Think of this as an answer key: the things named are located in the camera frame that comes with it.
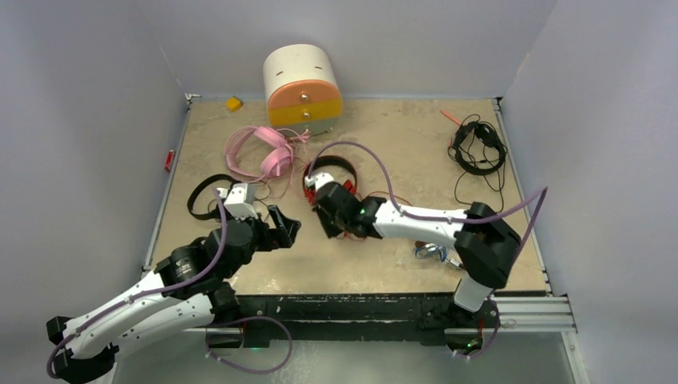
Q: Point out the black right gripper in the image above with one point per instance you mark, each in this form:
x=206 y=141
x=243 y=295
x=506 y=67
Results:
x=331 y=230

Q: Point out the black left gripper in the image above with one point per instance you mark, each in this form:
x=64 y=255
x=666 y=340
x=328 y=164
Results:
x=281 y=236

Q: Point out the red black headphones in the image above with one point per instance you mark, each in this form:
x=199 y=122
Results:
x=325 y=161

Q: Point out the brown leather silver headphones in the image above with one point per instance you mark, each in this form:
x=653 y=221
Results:
x=454 y=263

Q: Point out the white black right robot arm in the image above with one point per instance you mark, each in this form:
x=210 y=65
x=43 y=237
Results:
x=485 y=245

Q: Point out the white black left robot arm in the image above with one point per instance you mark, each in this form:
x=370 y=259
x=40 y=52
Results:
x=187 y=289

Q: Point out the black headphones left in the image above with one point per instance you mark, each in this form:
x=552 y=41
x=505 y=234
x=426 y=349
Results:
x=209 y=212

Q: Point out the pink headphones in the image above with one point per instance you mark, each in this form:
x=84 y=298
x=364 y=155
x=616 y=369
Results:
x=267 y=155

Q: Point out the black headphones right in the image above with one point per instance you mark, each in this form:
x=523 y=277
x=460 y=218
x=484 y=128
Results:
x=478 y=150

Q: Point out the small red clip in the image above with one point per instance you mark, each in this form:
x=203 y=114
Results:
x=168 y=164

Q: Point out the cream orange yellow drawer box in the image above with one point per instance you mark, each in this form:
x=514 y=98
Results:
x=301 y=91

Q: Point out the small yellow block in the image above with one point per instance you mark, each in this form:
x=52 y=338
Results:
x=233 y=104

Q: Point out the orange pencil stick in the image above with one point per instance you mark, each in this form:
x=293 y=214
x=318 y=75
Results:
x=451 y=117

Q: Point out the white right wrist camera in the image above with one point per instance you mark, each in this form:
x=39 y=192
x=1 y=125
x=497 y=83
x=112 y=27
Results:
x=313 y=182

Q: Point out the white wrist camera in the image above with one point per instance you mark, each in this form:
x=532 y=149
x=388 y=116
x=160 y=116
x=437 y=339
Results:
x=313 y=182
x=238 y=200

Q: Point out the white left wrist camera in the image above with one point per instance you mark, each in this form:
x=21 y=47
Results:
x=238 y=200

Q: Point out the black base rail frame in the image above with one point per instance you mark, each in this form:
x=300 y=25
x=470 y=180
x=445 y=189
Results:
x=429 y=319

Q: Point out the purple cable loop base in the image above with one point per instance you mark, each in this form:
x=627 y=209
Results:
x=252 y=335

